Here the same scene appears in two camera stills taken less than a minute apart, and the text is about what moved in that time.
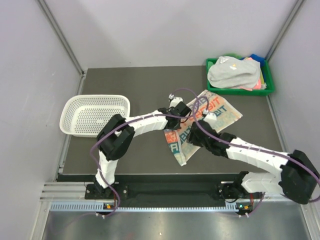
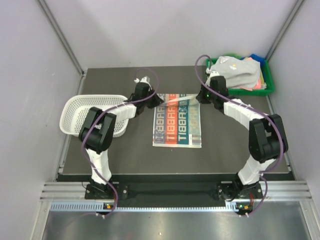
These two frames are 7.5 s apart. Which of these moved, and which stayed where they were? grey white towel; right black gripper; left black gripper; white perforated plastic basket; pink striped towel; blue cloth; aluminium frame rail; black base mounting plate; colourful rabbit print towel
Moved: left black gripper; colourful rabbit print towel; right black gripper
Stayed: blue cloth; pink striped towel; aluminium frame rail; grey white towel; black base mounting plate; white perforated plastic basket
